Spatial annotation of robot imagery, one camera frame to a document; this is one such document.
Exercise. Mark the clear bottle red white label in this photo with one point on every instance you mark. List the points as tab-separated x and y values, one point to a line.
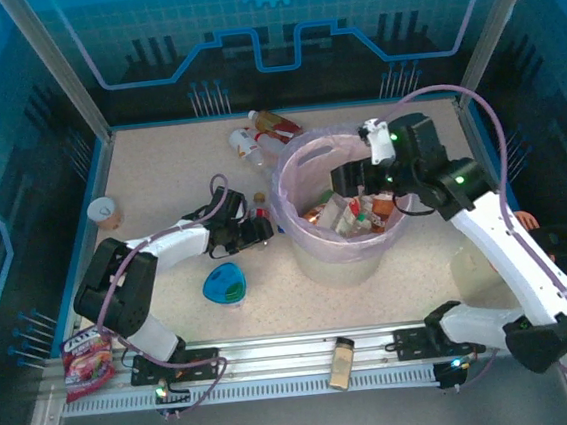
353	218

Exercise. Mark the white plastic bottle red cap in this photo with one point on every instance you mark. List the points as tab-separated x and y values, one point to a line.
242	143

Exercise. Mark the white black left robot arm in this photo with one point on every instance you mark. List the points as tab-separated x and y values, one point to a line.
181	245

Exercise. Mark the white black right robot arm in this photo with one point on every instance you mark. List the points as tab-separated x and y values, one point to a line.
508	251

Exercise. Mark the pink plastic bin liner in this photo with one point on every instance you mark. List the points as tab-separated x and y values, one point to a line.
300	180

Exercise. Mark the translucent white waste bin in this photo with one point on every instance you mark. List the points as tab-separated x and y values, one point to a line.
340	275

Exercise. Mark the blue triangular lidded container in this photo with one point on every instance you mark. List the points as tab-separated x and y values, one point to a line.
222	284

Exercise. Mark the clear crumpled plastic bottle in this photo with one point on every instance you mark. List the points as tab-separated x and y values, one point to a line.
273	147

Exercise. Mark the tea bottle yellow cap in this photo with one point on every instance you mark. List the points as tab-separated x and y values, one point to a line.
277	121

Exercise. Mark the translucent plastic container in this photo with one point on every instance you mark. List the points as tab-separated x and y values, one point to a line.
470	272

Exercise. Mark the orange plastic object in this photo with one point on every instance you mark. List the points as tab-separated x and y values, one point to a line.
529	219

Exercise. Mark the peach cup grey lid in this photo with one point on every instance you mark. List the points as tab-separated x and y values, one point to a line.
102	210

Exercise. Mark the tan spice jar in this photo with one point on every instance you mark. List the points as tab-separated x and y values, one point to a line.
341	365

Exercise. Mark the purple red candy bag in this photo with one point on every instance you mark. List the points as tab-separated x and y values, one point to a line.
84	364

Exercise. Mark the aluminium extrusion rail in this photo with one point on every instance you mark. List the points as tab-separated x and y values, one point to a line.
287	353

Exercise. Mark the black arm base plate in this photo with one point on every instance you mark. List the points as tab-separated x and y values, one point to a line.
197	364
411	343

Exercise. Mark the aluminium frame post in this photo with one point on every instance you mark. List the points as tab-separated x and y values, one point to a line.
56	68
495	26

